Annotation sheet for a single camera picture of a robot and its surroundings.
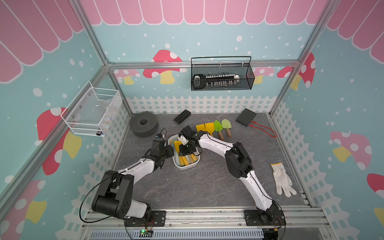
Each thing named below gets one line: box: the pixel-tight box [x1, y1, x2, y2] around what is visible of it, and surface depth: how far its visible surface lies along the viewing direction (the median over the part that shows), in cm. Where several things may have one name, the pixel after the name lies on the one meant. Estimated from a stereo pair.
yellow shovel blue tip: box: [205, 122, 215, 137], surface depth 114 cm
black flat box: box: [235, 108, 257, 127], surface depth 122 cm
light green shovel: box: [221, 119, 232, 138], surface depth 115 cm
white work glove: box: [270, 162, 297, 198], surface depth 87 cm
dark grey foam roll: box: [129, 112, 159, 138], surface depth 108 cm
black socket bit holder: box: [193, 74, 240, 90], surface depth 91 cm
